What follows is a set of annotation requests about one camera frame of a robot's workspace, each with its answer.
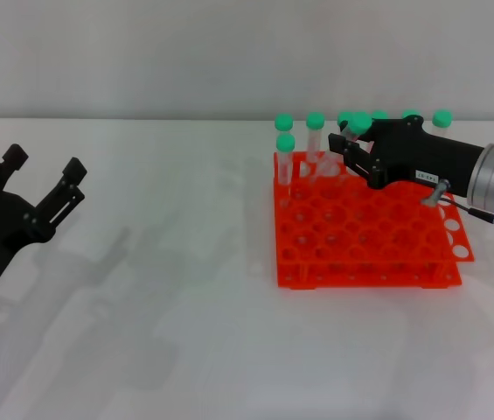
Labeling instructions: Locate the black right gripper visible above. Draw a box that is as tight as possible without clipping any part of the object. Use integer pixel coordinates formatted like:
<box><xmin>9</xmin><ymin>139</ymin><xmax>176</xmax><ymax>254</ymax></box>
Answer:
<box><xmin>328</xmin><ymin>115</ymin><xmax>486</xmax><ymax>198</ymax></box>

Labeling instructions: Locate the orange plastic test tube rack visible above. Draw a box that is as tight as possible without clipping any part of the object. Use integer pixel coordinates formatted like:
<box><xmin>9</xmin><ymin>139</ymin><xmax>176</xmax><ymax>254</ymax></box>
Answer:
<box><xmin>272</xmin><ymin>150</ymin><xmax>477</xmax><ymax>291</ymax></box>

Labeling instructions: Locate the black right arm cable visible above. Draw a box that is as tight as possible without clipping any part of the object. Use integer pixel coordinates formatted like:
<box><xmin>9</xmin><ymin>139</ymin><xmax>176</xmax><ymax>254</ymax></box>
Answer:
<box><xmin>421</xmin><ymin>178</ymin><xmax>494</xmax><ymax>238</ymax></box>

